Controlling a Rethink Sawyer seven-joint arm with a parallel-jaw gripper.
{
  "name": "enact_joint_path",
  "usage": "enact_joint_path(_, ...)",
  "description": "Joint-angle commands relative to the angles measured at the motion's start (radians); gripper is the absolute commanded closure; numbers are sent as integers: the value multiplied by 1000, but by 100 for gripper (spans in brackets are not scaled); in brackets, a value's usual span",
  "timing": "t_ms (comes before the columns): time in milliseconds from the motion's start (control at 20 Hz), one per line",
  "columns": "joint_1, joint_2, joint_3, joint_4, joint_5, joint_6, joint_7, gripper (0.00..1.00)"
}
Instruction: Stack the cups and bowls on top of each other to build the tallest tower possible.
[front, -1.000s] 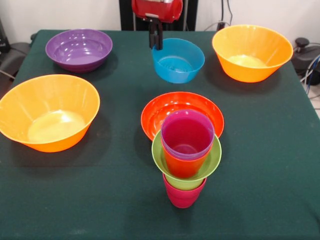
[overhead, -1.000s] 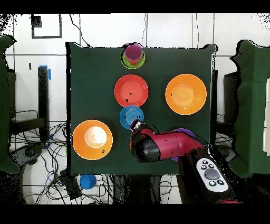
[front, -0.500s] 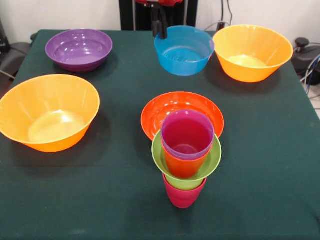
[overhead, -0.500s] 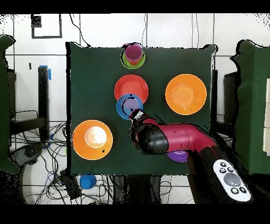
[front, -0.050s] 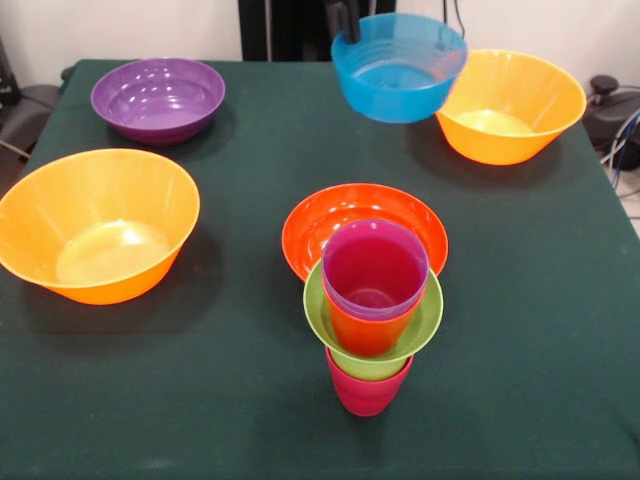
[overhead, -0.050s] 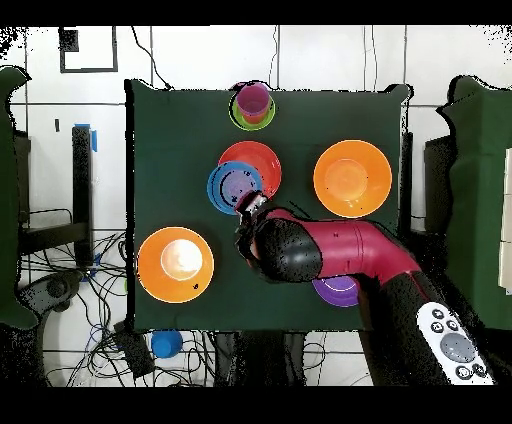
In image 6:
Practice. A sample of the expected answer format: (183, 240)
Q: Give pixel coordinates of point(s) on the blue plastic bowl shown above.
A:
(228, 188)

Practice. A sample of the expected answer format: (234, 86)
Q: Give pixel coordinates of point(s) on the red plastic bowl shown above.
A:
(264, 160)

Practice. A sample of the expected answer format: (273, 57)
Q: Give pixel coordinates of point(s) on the green plastic bowl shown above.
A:
(240, 122)

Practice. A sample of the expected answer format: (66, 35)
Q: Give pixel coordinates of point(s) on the red plastic cup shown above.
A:
(252, 118)

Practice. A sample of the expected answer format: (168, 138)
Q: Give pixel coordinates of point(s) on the purple plastic cup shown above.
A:
(252, 98)

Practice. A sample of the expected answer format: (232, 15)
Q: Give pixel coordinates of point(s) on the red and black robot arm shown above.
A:
(352, 248)

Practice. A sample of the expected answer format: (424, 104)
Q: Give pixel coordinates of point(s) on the dark green table cloth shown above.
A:
(180, 160)

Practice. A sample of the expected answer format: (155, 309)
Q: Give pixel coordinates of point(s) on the large orange plastic bowl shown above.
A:
(176, 288)
(352, 178)

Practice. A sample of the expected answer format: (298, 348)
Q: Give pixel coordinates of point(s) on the purple plastic bowl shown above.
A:
(336, 292)

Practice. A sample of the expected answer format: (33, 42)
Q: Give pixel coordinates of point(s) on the blue plastic cup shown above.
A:
(166, 344)

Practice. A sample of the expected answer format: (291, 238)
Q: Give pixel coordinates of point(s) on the black power strip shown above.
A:
(134, 354)

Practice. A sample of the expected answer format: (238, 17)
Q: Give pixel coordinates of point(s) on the black office chair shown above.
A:
(52, 292)

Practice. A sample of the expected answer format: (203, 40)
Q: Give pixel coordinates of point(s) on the green cloth covered table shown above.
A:
(480, 200)
(8, 280)

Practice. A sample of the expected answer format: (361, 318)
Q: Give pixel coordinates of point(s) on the black metal post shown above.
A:
(407, 180)

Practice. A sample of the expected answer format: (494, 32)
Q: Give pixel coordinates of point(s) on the black metal frame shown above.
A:
(82, 192)

